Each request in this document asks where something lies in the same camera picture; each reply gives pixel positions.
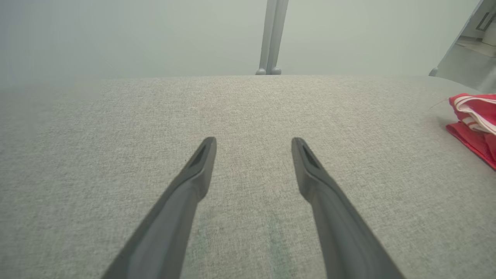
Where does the red jersey with white sleeves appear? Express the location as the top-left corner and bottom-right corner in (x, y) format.
(445, 93), (496, 171)

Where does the grey partition post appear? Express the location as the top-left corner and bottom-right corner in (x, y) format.
(255, 0), (279, 76)
(270, 0), (289, 76)

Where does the white partition panel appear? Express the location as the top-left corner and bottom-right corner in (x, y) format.
(281, 0), (481, 77)
(0, 0), (269, 80)

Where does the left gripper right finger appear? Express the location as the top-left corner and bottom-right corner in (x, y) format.
(291, 137), (406, 279)

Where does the grey slanted partition leg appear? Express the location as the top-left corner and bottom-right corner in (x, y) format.
(428, 0), (487, 77)

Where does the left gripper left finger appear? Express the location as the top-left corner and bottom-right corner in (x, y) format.
(101, 136), (218, 279)

